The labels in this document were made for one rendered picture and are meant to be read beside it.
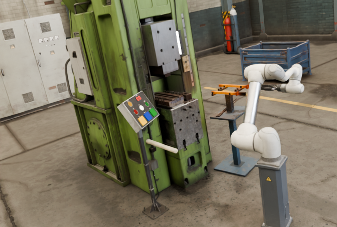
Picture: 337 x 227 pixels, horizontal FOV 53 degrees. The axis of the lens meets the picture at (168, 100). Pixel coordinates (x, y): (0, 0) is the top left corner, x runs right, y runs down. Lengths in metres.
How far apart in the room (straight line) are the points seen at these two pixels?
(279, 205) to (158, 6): 2.13
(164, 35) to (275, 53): 3.95
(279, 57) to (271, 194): 4.35
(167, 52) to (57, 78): 5.43
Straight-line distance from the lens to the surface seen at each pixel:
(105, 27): 3.54
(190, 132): 3.58
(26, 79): 8.33
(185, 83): 3.71
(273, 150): 2.74
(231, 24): 10.65
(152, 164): 3.53
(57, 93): 8.54
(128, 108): 2.89
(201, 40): 11.32
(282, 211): 3.00
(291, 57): 6.89
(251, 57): 7.31
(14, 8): 8.94
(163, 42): 3.31
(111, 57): 3.57
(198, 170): 3.80
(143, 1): 3.39
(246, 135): 2.79
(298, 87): 3.45
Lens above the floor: 1.96
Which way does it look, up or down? 16 degrees down
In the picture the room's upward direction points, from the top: 10 degrees counter-clockwise
